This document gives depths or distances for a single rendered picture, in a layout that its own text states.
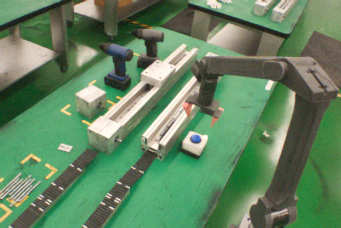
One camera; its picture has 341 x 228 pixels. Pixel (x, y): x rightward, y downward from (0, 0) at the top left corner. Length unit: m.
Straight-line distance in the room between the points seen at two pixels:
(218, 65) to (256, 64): 0.19
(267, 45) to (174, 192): 1.89
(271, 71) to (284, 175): 0.25
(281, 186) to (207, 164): 0.51
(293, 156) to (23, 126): 1.08
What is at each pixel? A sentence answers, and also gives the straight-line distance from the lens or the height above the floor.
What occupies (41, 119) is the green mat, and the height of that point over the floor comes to 0.78.
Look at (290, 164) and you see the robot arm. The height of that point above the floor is 1.20.
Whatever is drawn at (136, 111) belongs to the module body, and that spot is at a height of 0.86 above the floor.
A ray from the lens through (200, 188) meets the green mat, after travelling 1.18.
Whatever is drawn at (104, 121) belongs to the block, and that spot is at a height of 0.87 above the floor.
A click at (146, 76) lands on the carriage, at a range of 1.46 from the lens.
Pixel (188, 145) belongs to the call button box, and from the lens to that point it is 1.23.
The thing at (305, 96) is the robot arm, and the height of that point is 1.37.
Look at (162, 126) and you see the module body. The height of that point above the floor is 0.83.
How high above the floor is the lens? 1.70
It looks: 40 degrees down
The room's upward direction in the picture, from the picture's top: 8 degrees clockwise
